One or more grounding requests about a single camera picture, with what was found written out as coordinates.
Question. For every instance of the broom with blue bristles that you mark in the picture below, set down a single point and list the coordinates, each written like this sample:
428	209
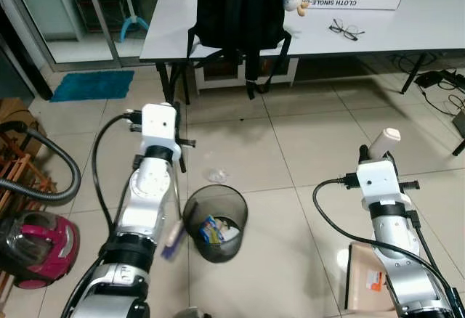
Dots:
173	239

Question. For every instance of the blue floor mat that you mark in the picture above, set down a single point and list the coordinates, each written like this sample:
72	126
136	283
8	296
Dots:
91	87

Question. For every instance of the clear plastic scrap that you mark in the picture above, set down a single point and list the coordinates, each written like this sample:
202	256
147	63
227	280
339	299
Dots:
216	175

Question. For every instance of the grey adapter box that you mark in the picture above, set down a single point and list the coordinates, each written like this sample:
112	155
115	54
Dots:
459	122

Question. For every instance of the blue white crumpled packet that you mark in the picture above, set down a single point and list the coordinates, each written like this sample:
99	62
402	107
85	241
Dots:
213	229

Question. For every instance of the black power strip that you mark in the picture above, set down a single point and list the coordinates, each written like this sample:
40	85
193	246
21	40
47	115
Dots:
436	78

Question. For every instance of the black mesh waste bin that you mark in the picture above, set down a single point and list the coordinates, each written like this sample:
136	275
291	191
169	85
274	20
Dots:
232	249

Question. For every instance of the white folding table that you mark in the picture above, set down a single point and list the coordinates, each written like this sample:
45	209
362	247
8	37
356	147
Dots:
407	31

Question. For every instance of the black framed glasses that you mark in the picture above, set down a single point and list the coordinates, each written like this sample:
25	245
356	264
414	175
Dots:
347	30

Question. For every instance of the black backpack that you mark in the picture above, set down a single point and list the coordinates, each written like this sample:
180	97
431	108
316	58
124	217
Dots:
240	9

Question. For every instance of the brown wooden rack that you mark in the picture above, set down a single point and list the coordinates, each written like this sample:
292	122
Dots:
18	165

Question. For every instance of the magenta vacuum cleaner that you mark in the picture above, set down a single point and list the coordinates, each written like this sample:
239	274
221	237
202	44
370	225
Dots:
40	249

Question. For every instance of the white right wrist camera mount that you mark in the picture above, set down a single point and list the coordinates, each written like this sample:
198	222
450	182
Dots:
378	178

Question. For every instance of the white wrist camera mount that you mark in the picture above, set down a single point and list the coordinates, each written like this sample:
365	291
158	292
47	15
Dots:
160	125
378	178

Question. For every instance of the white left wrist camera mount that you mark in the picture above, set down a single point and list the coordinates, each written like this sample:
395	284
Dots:
160	125

